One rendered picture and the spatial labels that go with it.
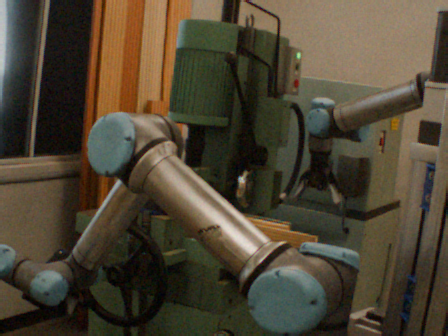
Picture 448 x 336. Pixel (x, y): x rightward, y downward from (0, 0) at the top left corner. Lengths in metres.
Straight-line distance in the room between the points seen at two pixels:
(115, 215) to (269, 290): 0.47
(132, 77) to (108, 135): 2.42
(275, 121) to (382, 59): 2.14
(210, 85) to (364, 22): 2.41
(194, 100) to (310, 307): 0.97
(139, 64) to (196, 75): 1.78
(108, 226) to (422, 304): 0.67
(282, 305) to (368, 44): 3.22
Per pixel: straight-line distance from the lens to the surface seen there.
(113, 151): 1.18
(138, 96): 3.61
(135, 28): 3.61
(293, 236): 1.84
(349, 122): 1.74
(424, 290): 1.26
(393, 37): 4.11
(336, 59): 4.19
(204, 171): 1.96
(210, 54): 1.87
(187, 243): 1.80
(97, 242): 1.44
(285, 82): 2.13
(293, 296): 1.03
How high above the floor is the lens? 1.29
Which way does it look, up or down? 10 degrees down
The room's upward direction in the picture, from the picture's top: 7 degrees clockwise
